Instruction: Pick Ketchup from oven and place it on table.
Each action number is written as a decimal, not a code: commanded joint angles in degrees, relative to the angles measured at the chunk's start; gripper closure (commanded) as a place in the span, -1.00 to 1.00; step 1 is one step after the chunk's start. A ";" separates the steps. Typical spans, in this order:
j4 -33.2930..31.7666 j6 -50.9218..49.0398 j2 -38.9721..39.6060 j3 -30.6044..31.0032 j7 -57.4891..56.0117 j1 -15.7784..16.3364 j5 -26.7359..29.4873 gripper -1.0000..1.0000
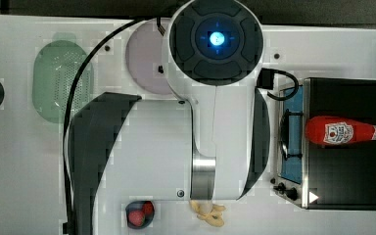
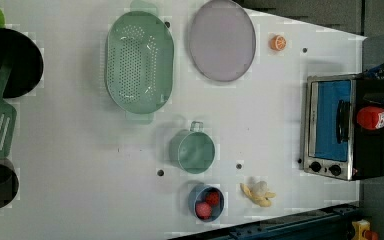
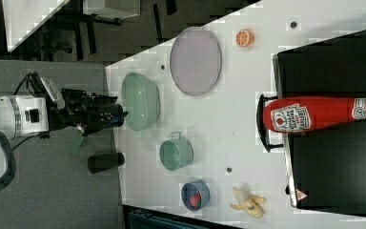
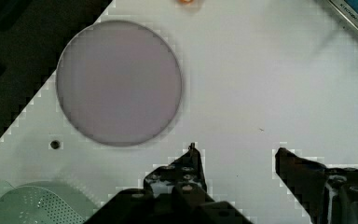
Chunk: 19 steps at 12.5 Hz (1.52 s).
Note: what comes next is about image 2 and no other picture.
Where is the red strawberry toy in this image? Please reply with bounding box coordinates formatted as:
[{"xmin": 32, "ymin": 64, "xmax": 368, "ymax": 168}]
[{"xmin": 205, "ymin": 191, "xmax": 220, "ymax": 206}]

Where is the grey oval plate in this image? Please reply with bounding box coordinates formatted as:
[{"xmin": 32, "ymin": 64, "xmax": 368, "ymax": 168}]
[{"xmin": 188, "ymin": 0, "xmax": 256, "ymax": 82}]

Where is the orange half slice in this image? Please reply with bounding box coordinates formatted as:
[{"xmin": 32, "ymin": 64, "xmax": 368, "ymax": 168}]
[{"xmin": 270, "ymin": 35, "xmax": 287, "ymax": 51}]

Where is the red round fruit toy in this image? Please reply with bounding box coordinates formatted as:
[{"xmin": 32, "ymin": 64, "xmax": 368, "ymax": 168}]
[{"xmin": 195, "ymin": 202, "xmax": 212, "ymax": 219}]

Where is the peeled banana toy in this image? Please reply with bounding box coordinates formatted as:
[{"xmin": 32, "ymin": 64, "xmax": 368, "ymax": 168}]
[{"xmin": 240, "ymin": 181, "xmax": 276, "ymax": 207}]

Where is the green oval colander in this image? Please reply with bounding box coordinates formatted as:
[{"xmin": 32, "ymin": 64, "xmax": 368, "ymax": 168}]
[{"xmin": 105, "ymin": 0, "xmax": 174, "ymax": 124}]

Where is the blue bowl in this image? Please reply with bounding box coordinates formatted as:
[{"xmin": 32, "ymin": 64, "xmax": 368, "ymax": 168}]
[{"xmin": 188, "ymin": 184, "xmax": 225, "ymax": 222}]

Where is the black frying pan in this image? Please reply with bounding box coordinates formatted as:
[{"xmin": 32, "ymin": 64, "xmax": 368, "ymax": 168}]
[{"xmin": 0, "ymin": 9, "xmax": 44, "ymax": 98}]

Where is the red ketchup bottle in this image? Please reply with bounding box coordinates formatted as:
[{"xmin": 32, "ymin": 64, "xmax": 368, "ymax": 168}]
[{"xmin": 356, "ymin": 106, "xmax": 384, "ymax": 130}]

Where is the green metal cup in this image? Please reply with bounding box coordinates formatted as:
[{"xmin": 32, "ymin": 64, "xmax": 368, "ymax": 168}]
[{"xmin": 169, "ymin": 121, "xmax": 215, "ymax": 174}]

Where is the black toaster oven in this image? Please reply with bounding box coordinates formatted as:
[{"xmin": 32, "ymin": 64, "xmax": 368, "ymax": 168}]
[{"xmin": 302, "ymin": 75, "xmax": 384, "ymax": 181}]

